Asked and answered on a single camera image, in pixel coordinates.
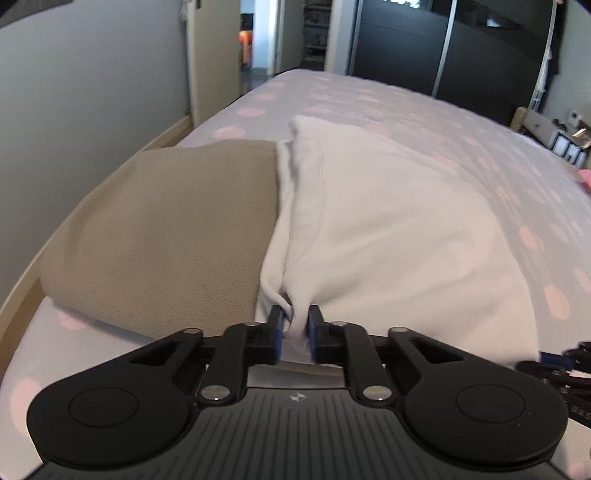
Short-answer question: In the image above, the black sliding wardrobe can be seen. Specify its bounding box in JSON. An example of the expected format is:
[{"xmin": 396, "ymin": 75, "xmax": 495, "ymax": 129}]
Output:
[{"xmin": 348, "ymin": 0, "xmax": 557, "ymax": 125}]

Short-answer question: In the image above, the white bedside shelf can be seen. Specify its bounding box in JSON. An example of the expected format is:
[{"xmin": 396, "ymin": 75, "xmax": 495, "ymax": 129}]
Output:
[{"xmin": 510, "ymin": 107, "xmax": 590, "ymax": 169}]

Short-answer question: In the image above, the white cream sweatshirt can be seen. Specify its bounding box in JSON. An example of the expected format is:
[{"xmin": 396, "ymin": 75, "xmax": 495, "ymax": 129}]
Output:
[{"xmin": 256, "ymin": 115, "xmax": 539, "ymax": 366}]

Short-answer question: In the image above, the cream room door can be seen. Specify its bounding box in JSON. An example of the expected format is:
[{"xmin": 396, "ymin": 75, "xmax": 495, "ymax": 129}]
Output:
[{"xmin": 186, "ymin": 0, "xmax": 240, "ymax": 126}]

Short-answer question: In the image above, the pink pillow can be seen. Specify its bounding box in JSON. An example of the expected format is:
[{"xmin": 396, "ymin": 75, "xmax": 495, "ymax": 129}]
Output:
[{"xmin": 578, "ymin": 169, "xmax": 591, "ymax": 188}]

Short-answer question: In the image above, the folded beige garment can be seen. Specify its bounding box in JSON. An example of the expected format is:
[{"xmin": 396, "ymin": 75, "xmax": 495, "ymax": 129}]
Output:
[{"xmin": 40, "ymin": 140, "xmax": 279, "ymax": 338}]

